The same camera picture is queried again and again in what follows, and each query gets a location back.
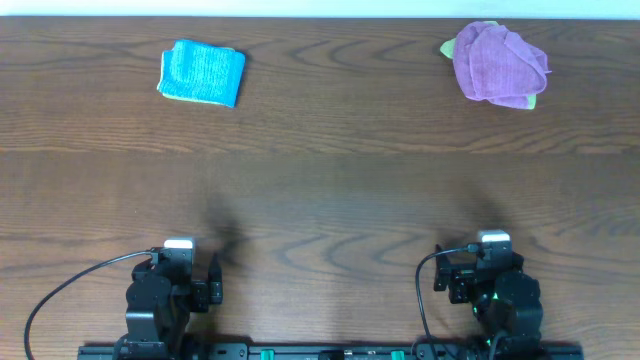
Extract blue cloth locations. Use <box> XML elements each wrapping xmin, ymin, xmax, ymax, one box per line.
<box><xmin>156</xmin><ymin>39</ymin><xmax>247</xmax><ymax>109</ymax></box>

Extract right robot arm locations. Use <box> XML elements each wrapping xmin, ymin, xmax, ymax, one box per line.
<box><xmin>433</xmin><ymin>240</ymin><xmax>543</xmax><ymax>359</ymax></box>

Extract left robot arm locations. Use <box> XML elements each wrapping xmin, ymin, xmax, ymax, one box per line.
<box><xmin>112</xmin><ymin>247</ymin><xmax>223</xmax><ymax>359</ymax></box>

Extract folded green cloth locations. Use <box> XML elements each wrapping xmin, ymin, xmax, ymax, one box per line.
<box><xmin>158</xmin><ymin>46</ymin><xmax>237</xmax><ymax>108</ymax></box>

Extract purple cloth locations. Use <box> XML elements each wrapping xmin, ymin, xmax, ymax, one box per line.
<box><xmin>452</xmin><ymin>20</ymin><xmax>553</xmax><ymax>110</ymax></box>

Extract green cloth under pile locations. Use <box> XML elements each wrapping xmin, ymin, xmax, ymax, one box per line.
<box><xmin>439</xmin><ymin>20</ymin><xmax>538</xmax><ymax>111</ymax></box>

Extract right black cable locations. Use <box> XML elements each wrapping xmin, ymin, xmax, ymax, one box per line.
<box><xmin>412</xmin><ymin>243</ymin><xmax>484</xmax><ymax>360</ymax></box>

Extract black cable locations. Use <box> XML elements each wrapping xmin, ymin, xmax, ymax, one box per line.
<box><xmin>23</xmin><ymin>248</ymin><xmax>161</xmax><ymax>360</ymax></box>
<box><xmin>412</xmin><ymin>243</ymin><xmax>484</xmax><ymax>360</ymax></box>

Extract left black cable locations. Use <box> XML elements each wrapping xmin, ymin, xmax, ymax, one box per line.
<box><xmin>23</xmin><ymin>248</ymin><xmax>161</xmax><ymax>360</ymax></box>

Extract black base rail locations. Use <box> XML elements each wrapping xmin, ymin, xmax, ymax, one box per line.
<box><xmin>76</xmin><ymin>343</ymin><xmax>585</xmax><ymax>360</ymax></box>

